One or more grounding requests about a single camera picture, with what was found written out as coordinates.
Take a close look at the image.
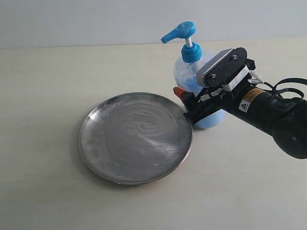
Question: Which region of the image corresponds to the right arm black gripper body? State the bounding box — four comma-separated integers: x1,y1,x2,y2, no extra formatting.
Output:
183,58,256,124

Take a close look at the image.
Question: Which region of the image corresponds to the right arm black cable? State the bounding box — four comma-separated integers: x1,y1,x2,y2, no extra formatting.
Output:
262,77,307,103

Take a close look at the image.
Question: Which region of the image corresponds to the round steel plate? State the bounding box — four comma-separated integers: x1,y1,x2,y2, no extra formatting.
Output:
78,92,193,185

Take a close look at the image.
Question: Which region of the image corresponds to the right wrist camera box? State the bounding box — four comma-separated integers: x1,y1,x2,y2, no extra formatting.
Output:
196,47,249,92

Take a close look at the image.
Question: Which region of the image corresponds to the blue soap pump bottle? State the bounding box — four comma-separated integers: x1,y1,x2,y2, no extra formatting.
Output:
161,21,226,130

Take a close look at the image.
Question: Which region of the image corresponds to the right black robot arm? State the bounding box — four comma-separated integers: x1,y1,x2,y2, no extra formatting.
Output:
173,58,307,159

